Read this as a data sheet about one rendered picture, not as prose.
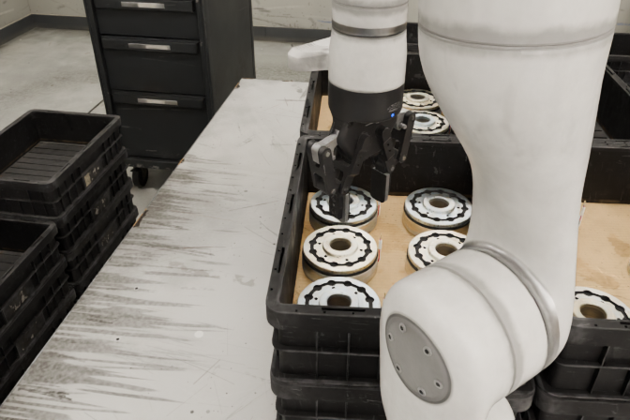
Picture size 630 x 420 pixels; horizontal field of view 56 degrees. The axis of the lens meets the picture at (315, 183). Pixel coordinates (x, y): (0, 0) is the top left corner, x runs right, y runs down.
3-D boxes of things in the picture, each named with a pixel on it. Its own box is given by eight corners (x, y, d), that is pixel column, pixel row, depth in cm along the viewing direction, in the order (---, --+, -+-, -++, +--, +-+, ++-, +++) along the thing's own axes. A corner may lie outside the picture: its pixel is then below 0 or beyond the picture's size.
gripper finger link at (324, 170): (312, 136, 59) (325, 178, 63) (299, 146, 58) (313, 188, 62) (331, 146, 57) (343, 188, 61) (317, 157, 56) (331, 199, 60)
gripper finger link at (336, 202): (337, 171, 62) (337, 210, 65) (316, 180, 61) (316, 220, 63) (347, 176, 61) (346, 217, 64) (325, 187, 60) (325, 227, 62)
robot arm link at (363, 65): (347, 48, 66) (349, -9, 62) (426, 77, 58) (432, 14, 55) (282, 67, 60) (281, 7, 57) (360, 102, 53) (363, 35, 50)
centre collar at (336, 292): (359, 320, 69) (359, 316, 69) (317, 318, 69) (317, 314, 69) (359, 292, 73) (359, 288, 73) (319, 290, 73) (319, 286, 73)
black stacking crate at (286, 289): (535, 403, 65) (558, 329, 59) (269, 388, 67) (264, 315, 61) (476, 203, 99) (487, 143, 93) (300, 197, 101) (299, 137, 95)
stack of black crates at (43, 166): (87, 319, 168) (50, 185, 145) (-8, 306, 173) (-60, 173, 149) (144, 235, 202) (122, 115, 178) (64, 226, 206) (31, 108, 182)
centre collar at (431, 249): (467, 264, 78) (467, 261, 77) (428, 263, 78) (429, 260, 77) (461, 242, 82) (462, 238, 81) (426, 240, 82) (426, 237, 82)
